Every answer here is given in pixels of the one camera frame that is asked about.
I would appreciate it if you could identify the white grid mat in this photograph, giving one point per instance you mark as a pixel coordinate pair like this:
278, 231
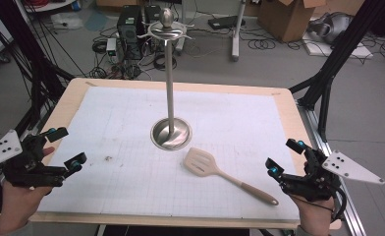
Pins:
131, 183

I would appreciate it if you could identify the aluminium rail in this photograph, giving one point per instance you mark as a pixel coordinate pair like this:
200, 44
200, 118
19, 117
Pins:
33, 126
315, 128

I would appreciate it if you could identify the black metal frame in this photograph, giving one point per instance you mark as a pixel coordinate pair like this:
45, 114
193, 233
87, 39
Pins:
33, 62
338, 55

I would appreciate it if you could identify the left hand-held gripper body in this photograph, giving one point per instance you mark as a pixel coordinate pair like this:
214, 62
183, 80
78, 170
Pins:
23, 164

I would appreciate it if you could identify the grey bag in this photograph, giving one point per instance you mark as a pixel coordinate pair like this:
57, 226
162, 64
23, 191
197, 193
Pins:
331, 28

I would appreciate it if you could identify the large black computer tower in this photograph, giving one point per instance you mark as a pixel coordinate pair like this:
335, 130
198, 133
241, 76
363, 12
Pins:
130, 31

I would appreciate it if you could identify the small black computer tower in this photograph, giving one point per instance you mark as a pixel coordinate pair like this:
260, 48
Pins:
152, 13

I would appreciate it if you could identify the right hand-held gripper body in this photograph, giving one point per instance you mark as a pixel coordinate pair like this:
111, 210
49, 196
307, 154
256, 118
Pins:
315, 185

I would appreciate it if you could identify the white flat board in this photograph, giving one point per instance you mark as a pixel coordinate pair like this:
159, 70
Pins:
344, 51

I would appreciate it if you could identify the beige slotted spatula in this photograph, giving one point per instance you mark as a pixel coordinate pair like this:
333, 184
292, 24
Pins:
200, 162

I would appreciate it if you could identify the person's left hand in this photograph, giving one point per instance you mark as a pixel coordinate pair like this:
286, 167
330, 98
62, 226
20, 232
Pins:
17, 203

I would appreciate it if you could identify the clear plastic bag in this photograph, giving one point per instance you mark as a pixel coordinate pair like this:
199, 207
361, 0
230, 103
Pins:
66, 21

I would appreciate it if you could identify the white round table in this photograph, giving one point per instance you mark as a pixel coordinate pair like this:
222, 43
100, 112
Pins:
48, 5

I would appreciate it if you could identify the cardboard box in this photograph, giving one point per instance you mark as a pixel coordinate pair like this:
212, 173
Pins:
285, 19

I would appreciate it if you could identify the steel utensil stand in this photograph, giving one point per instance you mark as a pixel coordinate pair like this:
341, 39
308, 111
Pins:
170, 98

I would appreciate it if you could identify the person's right hand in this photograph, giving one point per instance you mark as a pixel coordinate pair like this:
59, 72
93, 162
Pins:
315, 213

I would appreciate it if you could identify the small white power box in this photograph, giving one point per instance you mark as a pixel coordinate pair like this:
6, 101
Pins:
111, 46

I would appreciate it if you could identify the white floor stand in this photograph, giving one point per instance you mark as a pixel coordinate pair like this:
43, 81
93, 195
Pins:
237, 36

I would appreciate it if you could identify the flat black device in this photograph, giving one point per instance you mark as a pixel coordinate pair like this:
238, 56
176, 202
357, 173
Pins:
225, 22

